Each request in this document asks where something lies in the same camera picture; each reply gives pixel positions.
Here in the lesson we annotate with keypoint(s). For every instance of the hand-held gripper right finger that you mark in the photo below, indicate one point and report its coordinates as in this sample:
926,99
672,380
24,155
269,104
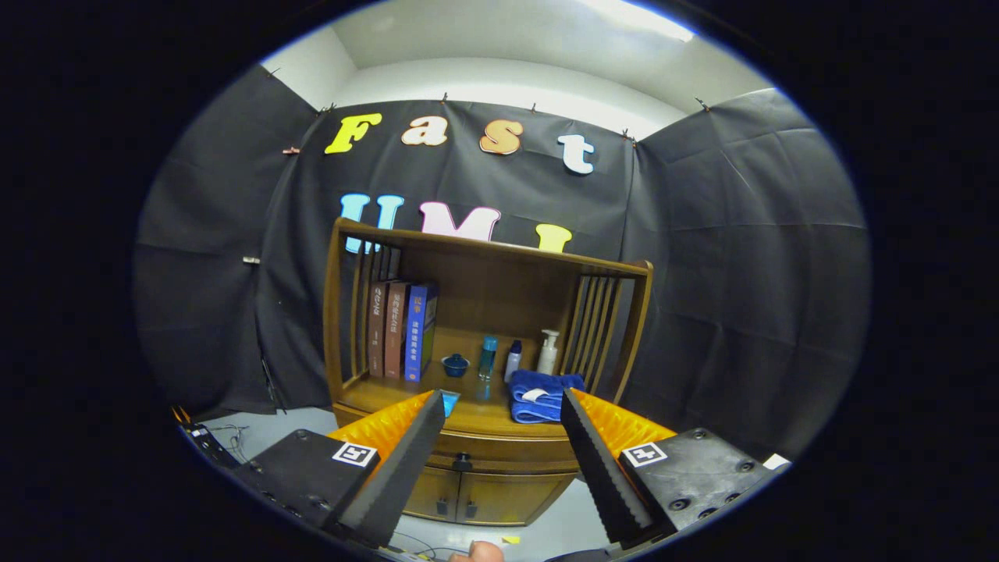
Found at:
601,472

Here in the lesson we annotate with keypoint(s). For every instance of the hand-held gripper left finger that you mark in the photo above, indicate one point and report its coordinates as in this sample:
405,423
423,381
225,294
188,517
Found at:
402,472

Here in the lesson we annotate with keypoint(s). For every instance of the light blue tube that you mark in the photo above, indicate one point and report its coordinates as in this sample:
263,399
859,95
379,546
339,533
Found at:
451,402

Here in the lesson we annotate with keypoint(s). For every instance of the wooden drawer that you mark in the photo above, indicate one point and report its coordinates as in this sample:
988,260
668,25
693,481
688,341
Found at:
515,454

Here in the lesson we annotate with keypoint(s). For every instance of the wooden cabinet door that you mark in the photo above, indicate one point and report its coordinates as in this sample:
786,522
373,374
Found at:
511,499
433,496

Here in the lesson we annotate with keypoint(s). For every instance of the wooden countertop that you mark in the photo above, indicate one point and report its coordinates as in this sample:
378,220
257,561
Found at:
484,417

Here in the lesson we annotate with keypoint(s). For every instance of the wooden cabinet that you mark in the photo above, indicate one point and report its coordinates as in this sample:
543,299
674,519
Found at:
499,297

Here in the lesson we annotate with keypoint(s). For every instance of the blue folded towel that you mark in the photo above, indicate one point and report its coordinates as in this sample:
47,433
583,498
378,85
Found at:
538,398

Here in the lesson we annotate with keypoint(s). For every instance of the dark blue lidded teacup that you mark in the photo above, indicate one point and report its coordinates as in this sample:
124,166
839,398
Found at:
455,365

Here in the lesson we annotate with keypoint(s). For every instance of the white pump bottle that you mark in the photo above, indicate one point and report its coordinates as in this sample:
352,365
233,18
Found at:
547,359

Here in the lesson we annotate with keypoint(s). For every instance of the white bottle with blue cap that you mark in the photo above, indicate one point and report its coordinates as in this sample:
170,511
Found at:
513,364

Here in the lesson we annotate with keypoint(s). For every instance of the blue book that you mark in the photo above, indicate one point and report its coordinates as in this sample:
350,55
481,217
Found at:
417,332

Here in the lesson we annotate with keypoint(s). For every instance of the teal bottle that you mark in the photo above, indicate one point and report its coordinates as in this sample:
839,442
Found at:
488,359

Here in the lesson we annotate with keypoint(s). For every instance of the reddish brown book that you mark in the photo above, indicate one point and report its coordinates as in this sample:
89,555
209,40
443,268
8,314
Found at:
396,328

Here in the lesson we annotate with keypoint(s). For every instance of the dark brown book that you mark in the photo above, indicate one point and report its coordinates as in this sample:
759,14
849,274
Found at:
377,328

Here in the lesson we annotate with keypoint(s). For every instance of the white object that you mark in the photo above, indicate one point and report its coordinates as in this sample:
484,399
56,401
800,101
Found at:
776,462

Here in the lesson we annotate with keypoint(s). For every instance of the black device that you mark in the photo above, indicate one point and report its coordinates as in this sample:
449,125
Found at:
209,445

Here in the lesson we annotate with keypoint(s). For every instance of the black backdrop cloth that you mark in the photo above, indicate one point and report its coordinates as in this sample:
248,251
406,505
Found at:
741,273

